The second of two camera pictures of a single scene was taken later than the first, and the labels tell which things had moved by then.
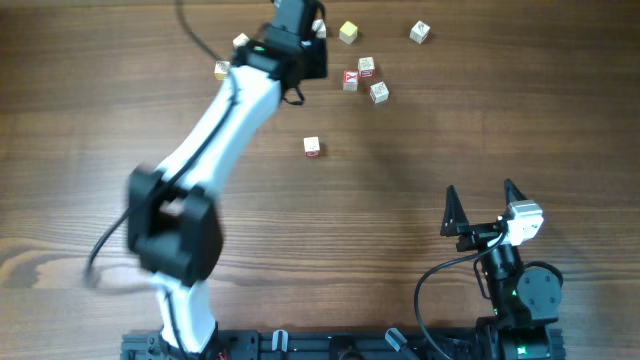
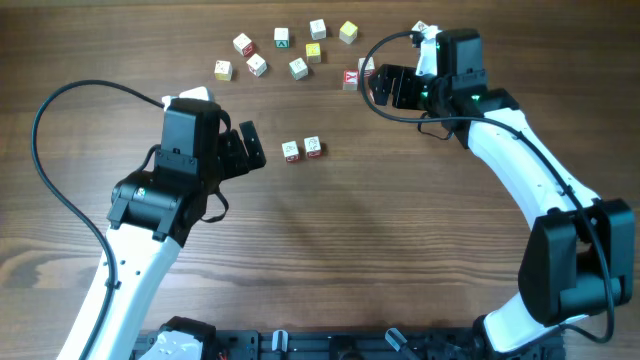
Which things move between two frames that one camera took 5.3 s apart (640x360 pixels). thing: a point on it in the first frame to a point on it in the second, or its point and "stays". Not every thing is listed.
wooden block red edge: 366,67 stays
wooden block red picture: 312,150 stays
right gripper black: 455,223 to 403,77
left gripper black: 320,69 to 238,164
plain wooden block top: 319,27 stays
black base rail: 342,345 stays
